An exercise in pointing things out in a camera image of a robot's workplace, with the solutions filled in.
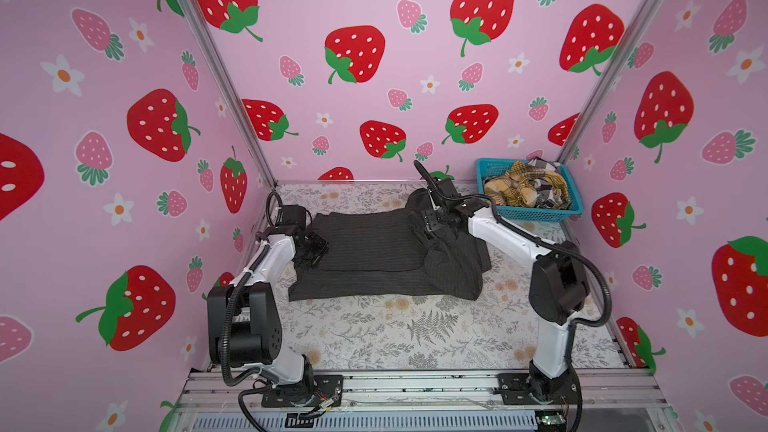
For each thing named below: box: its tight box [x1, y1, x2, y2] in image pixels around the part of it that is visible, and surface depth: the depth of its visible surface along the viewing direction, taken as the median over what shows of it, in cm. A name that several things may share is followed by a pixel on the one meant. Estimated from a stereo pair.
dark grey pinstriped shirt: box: [289, 188, 492, 302], surface depth 97 cm
